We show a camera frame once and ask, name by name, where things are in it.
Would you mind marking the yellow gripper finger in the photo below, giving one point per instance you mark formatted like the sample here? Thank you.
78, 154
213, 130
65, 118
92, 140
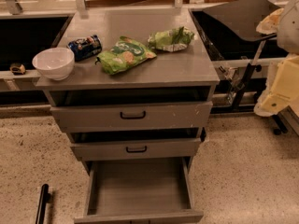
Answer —
282, 87
270, 24

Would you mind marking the green jalapeno chip bag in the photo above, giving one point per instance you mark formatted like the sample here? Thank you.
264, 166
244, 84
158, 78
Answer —
171, 40

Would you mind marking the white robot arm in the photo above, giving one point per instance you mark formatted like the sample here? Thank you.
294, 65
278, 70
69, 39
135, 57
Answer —
288, 33

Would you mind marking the grey drawer cabinet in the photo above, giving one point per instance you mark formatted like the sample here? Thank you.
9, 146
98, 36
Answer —
186, 76

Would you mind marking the green cracker snack bag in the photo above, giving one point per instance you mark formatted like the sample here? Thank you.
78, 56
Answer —
126, 54

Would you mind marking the grey bottom drawer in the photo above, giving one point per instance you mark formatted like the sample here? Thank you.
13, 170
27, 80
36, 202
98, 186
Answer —
148, 191

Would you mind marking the grey drawer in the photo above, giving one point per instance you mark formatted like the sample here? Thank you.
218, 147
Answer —
85, 119
141, 149
148, 191

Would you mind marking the grey top drawer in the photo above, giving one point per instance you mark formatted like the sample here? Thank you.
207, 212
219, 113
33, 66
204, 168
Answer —
85, 119

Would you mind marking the grey middle drawer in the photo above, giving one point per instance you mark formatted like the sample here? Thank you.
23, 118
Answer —
141, 149

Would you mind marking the black tray stand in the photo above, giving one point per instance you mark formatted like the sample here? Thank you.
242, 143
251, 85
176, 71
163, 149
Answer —
239, 53

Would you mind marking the blue soda can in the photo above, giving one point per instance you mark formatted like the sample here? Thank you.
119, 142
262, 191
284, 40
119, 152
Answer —
84, 48

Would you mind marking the white bowl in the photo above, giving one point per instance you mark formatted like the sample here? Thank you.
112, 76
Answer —
55, 63

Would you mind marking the yellow tape measure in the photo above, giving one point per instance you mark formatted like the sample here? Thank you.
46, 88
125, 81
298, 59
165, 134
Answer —
17, 69

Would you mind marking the black handle bar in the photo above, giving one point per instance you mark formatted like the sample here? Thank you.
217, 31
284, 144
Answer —
44, 198

